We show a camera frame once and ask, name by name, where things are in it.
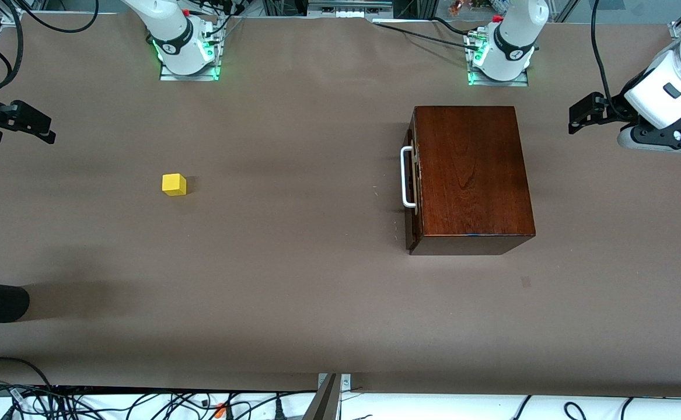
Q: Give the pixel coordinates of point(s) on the dark metal bar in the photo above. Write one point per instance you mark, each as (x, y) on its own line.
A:
(322, 405)

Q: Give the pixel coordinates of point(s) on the small aluminium bracket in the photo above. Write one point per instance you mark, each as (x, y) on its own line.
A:
(346, 382)

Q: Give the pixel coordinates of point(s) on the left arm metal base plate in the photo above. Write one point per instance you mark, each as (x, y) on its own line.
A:
(521, 83)

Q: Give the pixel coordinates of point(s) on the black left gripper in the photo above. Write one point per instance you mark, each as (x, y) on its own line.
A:
(616, 107)

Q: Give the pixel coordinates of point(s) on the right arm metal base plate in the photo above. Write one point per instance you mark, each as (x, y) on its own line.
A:
(200, 76)

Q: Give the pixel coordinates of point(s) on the dark brown wooden cabinet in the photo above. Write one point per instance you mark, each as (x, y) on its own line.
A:
(474, 175)

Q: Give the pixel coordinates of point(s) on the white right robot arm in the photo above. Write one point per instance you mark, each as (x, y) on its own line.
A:
(171, 35)

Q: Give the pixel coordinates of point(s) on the wooden drawer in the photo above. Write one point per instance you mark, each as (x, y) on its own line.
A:
(411, 233)

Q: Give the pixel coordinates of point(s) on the yellow cube block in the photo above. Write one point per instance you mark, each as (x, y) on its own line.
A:
(173, 184)

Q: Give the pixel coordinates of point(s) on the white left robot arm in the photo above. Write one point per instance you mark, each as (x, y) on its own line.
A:
(515, 41)

